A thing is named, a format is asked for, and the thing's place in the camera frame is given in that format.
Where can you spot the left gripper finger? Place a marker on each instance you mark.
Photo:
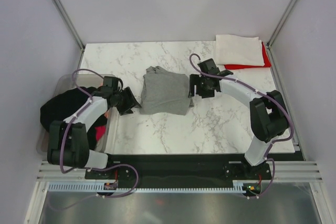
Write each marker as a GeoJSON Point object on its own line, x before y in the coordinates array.
{"type": "Point", "coordinates": [125, 107]}
{"type": "Point", "coordinates": [131, 100]}

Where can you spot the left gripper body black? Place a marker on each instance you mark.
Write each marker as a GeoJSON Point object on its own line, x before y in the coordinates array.
{"type": "Point", "coordinates": [121, 95]}

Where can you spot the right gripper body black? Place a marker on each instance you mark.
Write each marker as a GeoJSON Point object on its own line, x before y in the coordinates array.
{"type": "Point", "coordinates": [205, 90]}

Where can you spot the grey t shirt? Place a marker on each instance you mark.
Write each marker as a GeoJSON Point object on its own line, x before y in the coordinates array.
{"type": "Point", "coordinates": [165, 92]}

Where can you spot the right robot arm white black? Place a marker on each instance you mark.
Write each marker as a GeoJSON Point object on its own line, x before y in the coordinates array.
{"type": "Point", "coordinates": [269, 119]}

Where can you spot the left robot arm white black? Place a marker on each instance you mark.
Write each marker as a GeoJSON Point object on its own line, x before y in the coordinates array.
{"type": "Point", "coordinates": [68, 145]}

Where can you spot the peach t shirt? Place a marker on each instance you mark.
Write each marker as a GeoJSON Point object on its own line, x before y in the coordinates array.
{"type": "Point", "coordinates": [107, 114]}

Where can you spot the magenta t shirt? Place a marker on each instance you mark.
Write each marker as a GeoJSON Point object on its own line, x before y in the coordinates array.
{"type": "Point", "coordinates": [100, 131]}

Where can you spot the white folded t shirt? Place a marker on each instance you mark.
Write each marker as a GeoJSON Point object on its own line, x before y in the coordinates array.
{"type": "Point", "coordinates": [238, 50]}

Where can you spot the black t shirt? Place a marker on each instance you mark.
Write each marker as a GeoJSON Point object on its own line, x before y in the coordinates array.
{"type": "Point", "coordinates": [65, 105]}

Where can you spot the red folded t shirt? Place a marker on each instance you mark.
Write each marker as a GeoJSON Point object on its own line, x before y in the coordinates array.
{"type": "Point", "coordinates": [266, 62]}

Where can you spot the white slotted cable duct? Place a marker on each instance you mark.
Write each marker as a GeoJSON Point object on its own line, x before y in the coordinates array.
{"type": "Point", "coordinates": [100, 187]}

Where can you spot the left aluminium frame post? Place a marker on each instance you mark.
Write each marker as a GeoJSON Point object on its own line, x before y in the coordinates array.
{"type": "Point", "coordinates": [70, 26]}

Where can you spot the aluminium frame post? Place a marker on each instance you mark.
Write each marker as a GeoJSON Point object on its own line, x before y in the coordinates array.
{"type": "Point", "coordinates": [70, 26]}
{"type": "Point", "coordinates": [287, 12]}

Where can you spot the right aluminium frame post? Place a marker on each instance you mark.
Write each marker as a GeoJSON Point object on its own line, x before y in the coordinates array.
{"type": "Point", "coordinates": [287, 12]}

